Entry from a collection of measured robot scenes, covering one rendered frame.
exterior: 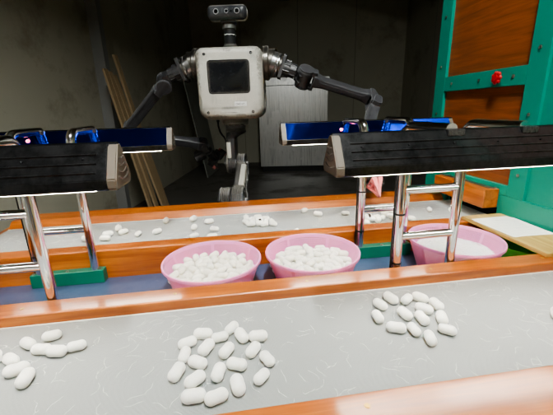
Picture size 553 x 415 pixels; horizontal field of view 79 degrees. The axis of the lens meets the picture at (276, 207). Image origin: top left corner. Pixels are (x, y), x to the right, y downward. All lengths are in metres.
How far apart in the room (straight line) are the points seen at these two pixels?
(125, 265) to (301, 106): 5.61
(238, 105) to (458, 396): 1.48
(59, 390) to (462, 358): 0.66
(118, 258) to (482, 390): 0.95
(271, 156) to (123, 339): 5.93
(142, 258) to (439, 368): 0.83
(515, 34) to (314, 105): 5.20
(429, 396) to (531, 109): 1.02
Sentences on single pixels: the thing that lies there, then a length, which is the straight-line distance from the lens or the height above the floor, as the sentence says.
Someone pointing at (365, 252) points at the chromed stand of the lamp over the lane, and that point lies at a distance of 1.14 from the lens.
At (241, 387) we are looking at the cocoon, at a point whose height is 0.76.
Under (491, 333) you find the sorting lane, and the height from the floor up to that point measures 0.74.
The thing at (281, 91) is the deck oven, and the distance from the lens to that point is 6.46.
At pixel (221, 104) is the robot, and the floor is 1.18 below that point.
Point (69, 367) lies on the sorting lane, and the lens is 0.73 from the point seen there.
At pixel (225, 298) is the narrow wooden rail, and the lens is 0.77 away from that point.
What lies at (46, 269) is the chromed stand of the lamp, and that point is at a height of 0.84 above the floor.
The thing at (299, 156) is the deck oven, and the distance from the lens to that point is 6.51.
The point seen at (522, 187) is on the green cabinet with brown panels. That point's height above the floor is 0.89.
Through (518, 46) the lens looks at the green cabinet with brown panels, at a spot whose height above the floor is 1.33.
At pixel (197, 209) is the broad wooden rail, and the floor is 0.76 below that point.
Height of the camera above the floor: 1.15
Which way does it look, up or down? 16 degrees down
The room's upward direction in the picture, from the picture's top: 2 degrees counter-clockwise
